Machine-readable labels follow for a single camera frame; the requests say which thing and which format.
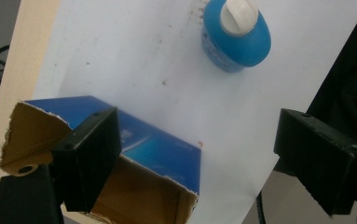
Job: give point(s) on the blue bottle with white cap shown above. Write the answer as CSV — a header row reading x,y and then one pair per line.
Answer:
x,y
238,40

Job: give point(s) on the white paper sheet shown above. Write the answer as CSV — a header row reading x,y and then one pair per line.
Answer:
x,y
173,68

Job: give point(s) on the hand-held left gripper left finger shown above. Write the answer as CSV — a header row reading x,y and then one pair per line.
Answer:
x,y
86,161

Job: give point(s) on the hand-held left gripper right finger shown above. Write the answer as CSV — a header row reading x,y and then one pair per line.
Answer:
x,y
322,155

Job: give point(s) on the blue cardboard box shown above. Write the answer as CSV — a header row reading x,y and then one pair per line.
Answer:
x,y
157,149

